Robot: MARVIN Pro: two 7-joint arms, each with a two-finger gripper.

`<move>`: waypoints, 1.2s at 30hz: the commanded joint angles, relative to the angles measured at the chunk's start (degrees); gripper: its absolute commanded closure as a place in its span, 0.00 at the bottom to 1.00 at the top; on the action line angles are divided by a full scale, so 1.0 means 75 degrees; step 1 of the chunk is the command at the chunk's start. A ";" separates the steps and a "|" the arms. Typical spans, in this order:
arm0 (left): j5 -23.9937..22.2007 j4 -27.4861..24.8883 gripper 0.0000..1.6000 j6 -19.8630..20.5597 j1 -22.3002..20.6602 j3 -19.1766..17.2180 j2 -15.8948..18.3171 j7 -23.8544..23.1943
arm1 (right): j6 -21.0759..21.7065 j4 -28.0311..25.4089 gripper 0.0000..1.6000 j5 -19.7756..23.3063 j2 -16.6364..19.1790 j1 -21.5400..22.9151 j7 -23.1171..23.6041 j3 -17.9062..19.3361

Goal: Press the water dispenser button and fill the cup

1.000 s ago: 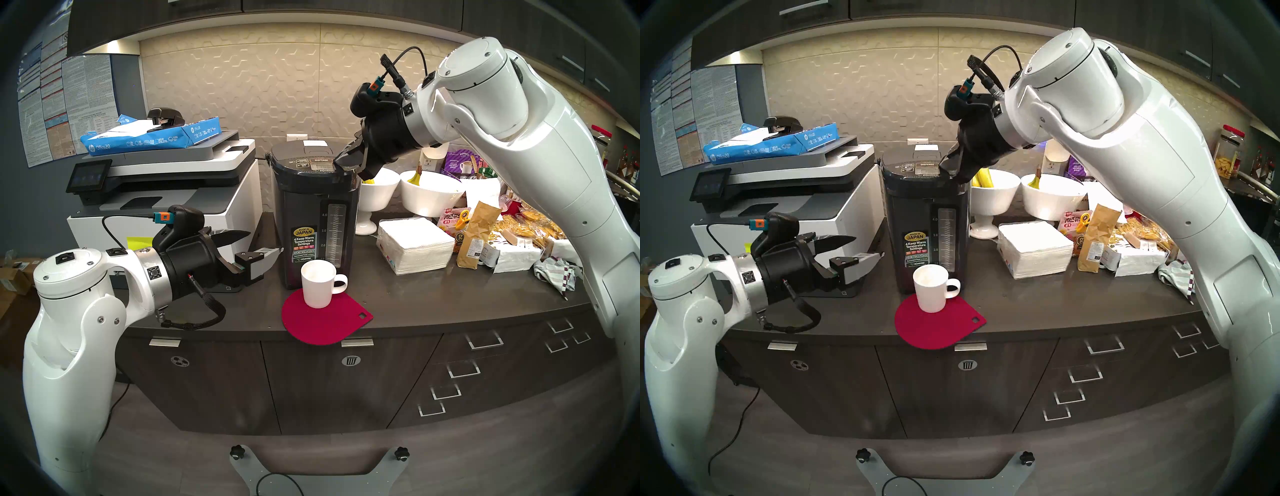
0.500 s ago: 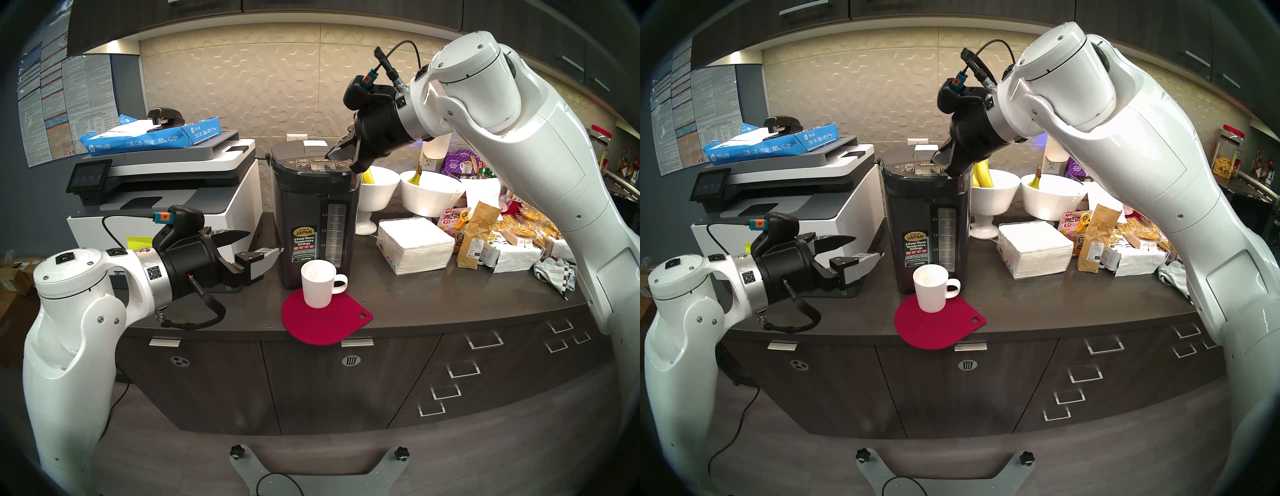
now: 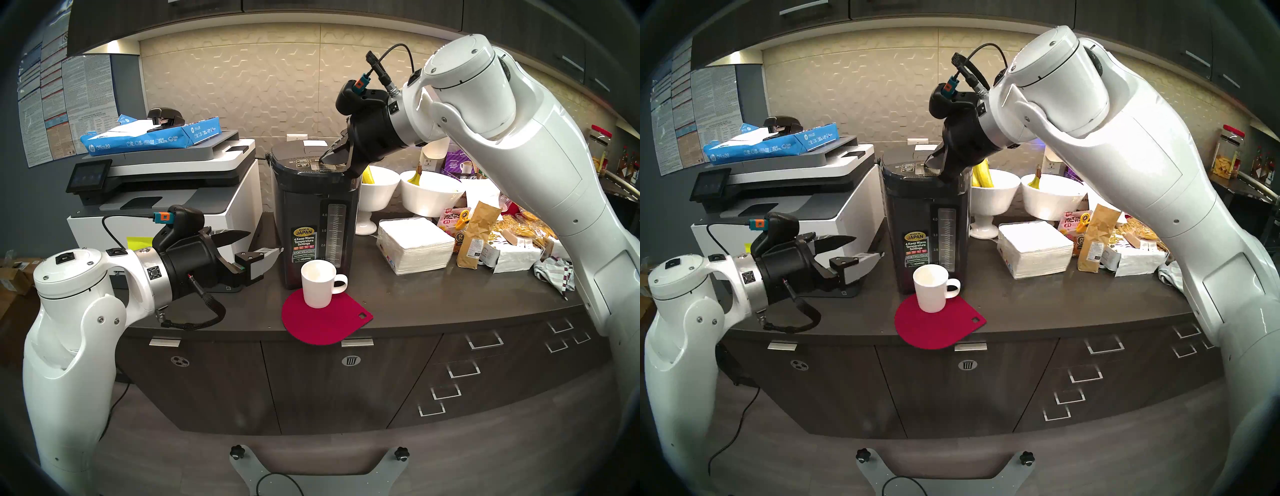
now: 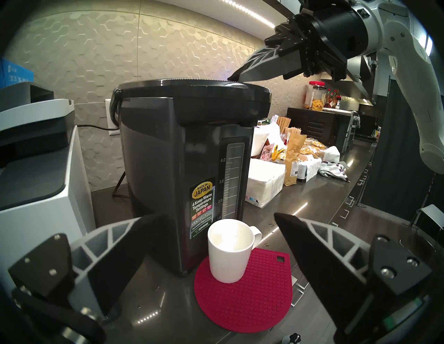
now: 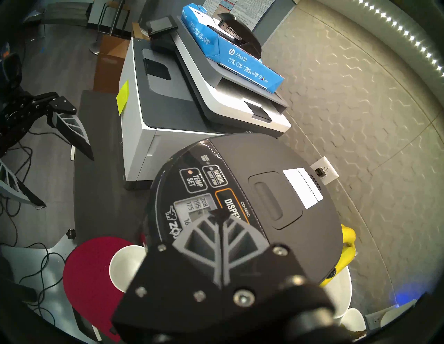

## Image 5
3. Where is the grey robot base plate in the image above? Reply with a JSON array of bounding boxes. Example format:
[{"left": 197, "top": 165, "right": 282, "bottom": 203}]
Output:
[{"left": 0, "top": 231, "right": 91, "bottom": 344}]

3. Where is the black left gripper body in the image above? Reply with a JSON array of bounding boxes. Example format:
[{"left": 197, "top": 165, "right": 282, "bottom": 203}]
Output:
[{"left": 0, "top": 92, "right": 58, "bottom": 156}]

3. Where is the white grey office printer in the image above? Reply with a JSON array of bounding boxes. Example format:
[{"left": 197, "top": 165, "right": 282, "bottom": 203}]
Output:
[{"left": 119, "top": 16, "right": 292, "bottom": 189}]

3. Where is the black stapler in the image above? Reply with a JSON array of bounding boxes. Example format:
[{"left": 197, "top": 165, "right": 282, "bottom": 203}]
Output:
[{"left": 217, "top": 13, "right": 262, "bottom": 59}]

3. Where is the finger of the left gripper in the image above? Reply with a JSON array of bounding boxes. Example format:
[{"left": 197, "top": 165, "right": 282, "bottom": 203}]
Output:
[
  {"left": 0, "top": 158, "right": 46, "bottom": 208},
  {"left": 47, "top": 97, "right": 94, "bottom": 161}
]

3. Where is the yellow banana bunch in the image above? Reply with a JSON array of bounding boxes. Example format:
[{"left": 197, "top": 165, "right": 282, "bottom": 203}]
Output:
[{"left": 319, "top": 224, "right": 358, "bottom": 287}]

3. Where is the white pedestal fruit bowl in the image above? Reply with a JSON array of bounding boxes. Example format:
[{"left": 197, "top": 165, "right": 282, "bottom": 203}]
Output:
[{"left": 321, "top": 265, "right": 352, "bottom": 319}]

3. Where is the LED light strip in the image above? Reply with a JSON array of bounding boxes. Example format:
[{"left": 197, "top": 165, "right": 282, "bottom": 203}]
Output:
[{"left": 357, "top": 0, "right": 444, "bottom": 77}]

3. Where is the yellow sticky note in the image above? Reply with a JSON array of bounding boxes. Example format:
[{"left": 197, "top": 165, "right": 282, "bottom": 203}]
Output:
[{"left": 116, "top": 80, "right": 129, "bottom": 115}]

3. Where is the white wide bowl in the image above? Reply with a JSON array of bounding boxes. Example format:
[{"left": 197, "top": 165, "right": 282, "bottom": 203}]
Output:
[{"left": 338, "top": 307, "right": 367, "bottom": 337}]

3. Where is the red silicone mat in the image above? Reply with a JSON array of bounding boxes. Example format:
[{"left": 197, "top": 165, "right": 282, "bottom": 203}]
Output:
[{"left": 63, "top": 236, "right": 146, "bottom": 342}]

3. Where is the white plug-in wall device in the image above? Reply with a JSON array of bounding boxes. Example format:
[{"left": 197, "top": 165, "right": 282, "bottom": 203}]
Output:
[{"left": 364, "top": 298, "right": 417, "bottom": 330}]

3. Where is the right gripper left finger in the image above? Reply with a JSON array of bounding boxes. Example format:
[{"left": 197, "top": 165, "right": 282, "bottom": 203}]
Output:
[{"left": 111, "top": 210, "right": 222, "bottom": 338}]

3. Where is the brown cardboard box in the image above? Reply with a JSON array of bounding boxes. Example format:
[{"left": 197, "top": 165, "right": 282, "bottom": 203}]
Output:
[{"left": 94, "top": 35, "right": 130, "bottom": 94}]

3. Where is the white ceramic mug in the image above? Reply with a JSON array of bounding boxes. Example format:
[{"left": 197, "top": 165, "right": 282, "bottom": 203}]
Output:
[{"left": 109, "top": 245, "right": 148, "bottom": 293}]

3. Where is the blue printer paper ream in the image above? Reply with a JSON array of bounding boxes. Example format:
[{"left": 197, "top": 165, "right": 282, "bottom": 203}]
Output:
[{"left": 180, "top": 3, "right": 285, "bottom": 94}]

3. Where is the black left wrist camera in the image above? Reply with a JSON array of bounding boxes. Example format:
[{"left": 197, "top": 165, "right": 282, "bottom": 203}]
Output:
[{"left": 0, "top": 52, "right": 23, "bottom": 91}]

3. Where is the small wall notice sheet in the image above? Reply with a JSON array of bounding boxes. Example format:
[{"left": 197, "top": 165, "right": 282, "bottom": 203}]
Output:
[{"left": 225, "top": 0, "right": 276, "bottom": 32}]

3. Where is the black electric water dispenser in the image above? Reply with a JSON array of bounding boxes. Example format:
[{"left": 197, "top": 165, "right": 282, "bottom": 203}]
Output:
[{"left": 140, "top": 133, "right": 344, "bottom": 288}]

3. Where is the white wall outlet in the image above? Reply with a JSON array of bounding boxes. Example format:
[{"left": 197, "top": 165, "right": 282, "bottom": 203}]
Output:
[{"left": 310, "top": 156, "right": 340, "bottom": 184}]

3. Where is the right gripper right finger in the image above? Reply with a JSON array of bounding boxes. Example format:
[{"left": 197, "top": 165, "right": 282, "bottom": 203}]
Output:
[{"left": 208, "top": 210, "right": 330, "bottom": 333}]

